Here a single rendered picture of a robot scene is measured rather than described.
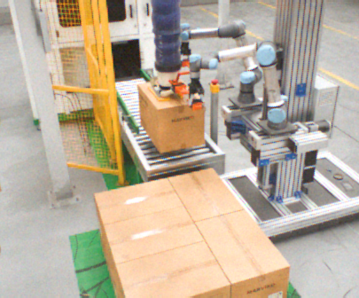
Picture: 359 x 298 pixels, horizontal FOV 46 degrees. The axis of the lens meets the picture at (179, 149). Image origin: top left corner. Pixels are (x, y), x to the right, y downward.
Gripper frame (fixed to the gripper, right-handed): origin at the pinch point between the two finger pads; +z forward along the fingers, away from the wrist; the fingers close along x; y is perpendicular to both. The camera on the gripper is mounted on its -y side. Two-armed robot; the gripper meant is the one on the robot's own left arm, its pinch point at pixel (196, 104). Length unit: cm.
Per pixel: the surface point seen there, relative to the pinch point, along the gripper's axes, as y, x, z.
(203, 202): -26, 6, 67
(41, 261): 19, 129, 122
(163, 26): 50, 6, -45
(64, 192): 95, 100, 111
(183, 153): 45, -5, 66
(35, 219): 76, 129, 121
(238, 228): -62, -5, 68
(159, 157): 50, 15, 68
